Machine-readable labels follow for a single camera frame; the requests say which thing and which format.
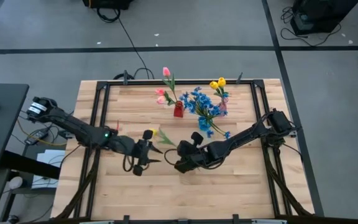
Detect black equipment cart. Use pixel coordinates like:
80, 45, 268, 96
290, 0, 358, 36

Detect black metal table frame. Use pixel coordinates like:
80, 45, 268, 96
54, 78, 314, 219

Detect red glass vase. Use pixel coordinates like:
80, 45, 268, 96
173, 100, 185, 118

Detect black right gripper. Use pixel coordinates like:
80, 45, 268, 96
174, 131, 209, 174

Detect white paper sheets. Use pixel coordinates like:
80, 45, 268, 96
30, 149, 66, 190

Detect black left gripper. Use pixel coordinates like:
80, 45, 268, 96
132, 129, 163, 177

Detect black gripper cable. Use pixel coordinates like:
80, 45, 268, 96
122, 152, 150, 173
163, 148, 183, 167

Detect white round object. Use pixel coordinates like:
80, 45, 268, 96
8, 176, 24, 190

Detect black power adapter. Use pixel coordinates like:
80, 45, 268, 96
24, 128, 51, 146

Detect pink artificial tulip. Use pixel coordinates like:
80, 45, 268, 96
156, 95, 175, 107
155, 88, 175, 105
162, 66, 180, 103

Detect grey desk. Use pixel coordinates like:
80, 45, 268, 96
0, 83, 30, 174

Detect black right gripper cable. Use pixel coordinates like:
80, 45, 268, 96
163, 148, 183, 167

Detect purple glass vase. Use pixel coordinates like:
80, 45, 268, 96
218, 98, 229, 116

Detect black floor equipment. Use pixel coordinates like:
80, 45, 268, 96
82, 0, 135, 11

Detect black floor cable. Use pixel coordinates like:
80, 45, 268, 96
96, 7, 155, 80

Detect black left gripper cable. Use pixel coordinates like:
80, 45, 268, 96
122, 152, 150, 173

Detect yellow artificial tulip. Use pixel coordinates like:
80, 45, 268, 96
150, 128, 177, 147
209, 80, 225, 103
218, 77, 230, 103

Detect blue artificial flower bunch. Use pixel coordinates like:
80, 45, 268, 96
178, 86, 219, 116
197, 105, 231, 140

